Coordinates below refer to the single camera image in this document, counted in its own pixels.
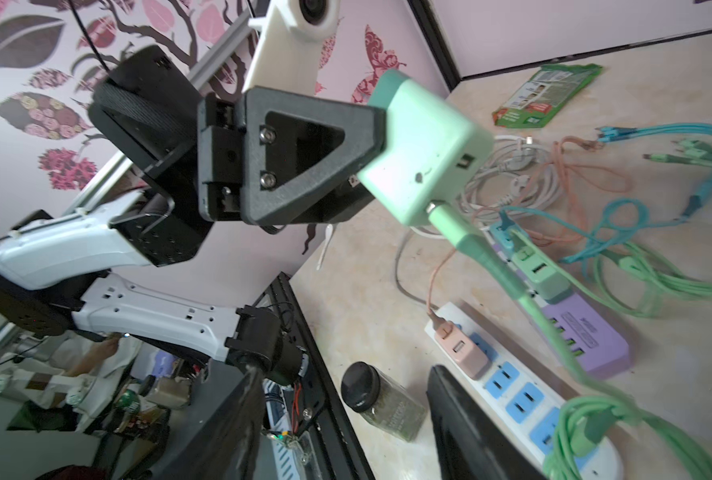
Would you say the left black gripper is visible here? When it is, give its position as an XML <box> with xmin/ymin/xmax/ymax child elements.
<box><xmin>88</xmin><ymin>46</ymin><xmax>387</xmax><ymax>266</ymax></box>

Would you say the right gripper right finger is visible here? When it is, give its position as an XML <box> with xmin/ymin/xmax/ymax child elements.
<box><xmin>426</xmin><ymin>365</ymin><xmax>545</xmax><ymax>480</ymax></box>

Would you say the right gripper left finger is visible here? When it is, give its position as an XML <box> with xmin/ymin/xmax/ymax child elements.
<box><xmin>153</xmin><ymin>365</ymin><xmax>265</xmax><ymax>479</ymax></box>

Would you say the pink charger plug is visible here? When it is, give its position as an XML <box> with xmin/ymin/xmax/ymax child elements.
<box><xmin>434</xmin><ymin>321</ymin><xmax>490</xmax><ymax>380</ymax></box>

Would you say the teal charger plug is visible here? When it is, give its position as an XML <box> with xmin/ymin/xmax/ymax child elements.
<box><xmin>489</xmin><ymin>211</ymin><xmax>525</xmax><ymax>259</ymax></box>

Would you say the light green charger plug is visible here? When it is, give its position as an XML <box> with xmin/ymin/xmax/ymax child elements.
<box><xmin>511</xmin><ymin>246</ymin><xmax>573</xmax><ymax>304</ymax></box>
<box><xmin>357</xmin><ymin>70</ymin><xmax>495</xmax><ymax>227</ymax></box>

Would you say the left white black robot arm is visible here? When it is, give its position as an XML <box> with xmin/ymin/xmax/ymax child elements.
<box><xmin>0</xmin><ymin>46</ymin><xmax>386</xmax><ymax>385</ymax></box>

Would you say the white blue power strip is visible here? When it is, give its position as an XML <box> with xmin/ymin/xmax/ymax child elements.
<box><xmin>423</xmin><ymin>301</ymin><xmax>624</xmax><ymax>480</ymax></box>

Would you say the black lid glass jar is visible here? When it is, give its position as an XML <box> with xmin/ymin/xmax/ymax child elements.
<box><xmin>341</xmin><ymin>361</ymin><xmax>427</xmax><ymax>442</ymax></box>

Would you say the purple power strip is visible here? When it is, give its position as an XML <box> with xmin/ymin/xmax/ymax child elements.
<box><xmin>493</xmin><ymin>239</ymin><xmax>633</xmax><ymax>380</ymax></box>

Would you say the green snack packet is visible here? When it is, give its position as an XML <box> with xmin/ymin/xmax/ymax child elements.
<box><xmin>492</xmin><ymin>64</ymin><xmax>603</xmax><ymax>129</ymax></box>

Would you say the white slotted cable duct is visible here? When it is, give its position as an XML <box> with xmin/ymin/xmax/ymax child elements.
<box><xmin>266</xmin><ymin>433</ymin><xmax>302</xmax><ymax>480</ymax></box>

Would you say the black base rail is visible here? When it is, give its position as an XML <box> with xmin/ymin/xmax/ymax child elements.
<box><xmin>257</xmin><ymin>273</ymin><xmax>374</xmax><ymax>479</ymax></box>

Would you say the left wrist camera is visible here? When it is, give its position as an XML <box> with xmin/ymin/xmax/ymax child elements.
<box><xmin>242</xmin><ymin>0</ymin><xmax>340</xmax><ymax>96</ymax></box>

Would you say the white coiled power cord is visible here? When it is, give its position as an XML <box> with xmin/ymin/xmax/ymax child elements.
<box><xmin>394</xmin><ymin>134</ymin><xmax>564</xmax><ymax>307</ymax></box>

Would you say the pink charging cable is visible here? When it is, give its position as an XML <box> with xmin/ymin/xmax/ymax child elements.
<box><xmin>426</xmin><ymin>136</ymin><xmax>633</xmax><ymax>328</ymax></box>

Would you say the teal charging cable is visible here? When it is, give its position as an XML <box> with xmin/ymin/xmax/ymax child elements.
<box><xmin>499</xmin><ymin>122</ymin><xmax>712</xmax><ymax>265</ymax></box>

